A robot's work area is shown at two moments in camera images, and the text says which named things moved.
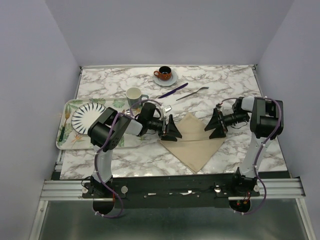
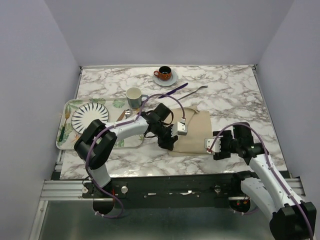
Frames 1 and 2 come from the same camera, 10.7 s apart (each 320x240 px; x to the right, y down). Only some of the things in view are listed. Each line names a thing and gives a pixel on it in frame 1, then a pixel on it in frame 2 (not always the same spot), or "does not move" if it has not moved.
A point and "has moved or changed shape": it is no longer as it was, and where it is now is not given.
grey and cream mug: [134, 95] does not move
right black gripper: [220, 131] → [222, 155]
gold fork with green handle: [67, 115] does not move
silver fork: [204, 87] does not move
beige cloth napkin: [195, 148] has moved or changed shape
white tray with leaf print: [68, 138] does not move
